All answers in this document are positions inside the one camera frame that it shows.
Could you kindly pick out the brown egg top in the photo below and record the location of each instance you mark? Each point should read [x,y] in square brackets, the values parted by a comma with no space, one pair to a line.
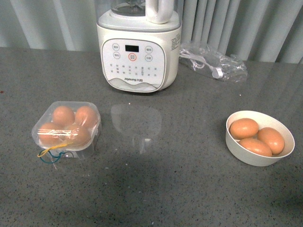
[77,134]

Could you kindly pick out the brown egg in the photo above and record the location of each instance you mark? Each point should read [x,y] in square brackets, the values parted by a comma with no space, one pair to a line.
[256,146]
[244,128]
[272,138]
[77,134]

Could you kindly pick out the clear plastic egg box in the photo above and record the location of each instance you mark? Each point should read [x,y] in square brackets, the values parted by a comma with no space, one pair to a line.
[79,152]

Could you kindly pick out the brown egg box back-right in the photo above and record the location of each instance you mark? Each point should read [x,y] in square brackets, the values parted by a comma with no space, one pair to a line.
[86,116]

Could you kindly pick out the brown egg box back-left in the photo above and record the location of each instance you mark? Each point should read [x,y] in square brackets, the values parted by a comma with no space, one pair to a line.
[63,115]

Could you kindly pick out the brown egg back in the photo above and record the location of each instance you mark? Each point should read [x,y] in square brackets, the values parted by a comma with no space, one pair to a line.
[244,128]

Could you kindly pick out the brown egg box front-left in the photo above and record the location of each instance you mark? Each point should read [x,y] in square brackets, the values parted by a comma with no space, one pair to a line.
[49,133]

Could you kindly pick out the brown egg front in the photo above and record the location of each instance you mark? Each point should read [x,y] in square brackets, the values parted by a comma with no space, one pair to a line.
[256,146]

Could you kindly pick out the brown egg right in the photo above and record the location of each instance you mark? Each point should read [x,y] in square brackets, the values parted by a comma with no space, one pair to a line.
[272,138]

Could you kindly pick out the clear plastic bag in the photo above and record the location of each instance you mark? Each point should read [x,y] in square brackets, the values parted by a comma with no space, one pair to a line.
[205,60]

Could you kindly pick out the white Joyoung blender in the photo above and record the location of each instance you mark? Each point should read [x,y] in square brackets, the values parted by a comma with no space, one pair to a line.
[139,42]

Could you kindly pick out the white round bowl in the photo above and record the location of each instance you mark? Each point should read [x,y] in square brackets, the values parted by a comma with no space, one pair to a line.
[263,120]

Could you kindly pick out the yellow rubber band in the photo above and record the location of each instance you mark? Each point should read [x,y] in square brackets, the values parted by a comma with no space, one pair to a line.
[43,152]

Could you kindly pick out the grey pleated curtain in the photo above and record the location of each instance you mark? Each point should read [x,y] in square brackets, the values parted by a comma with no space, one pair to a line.
[257,30]

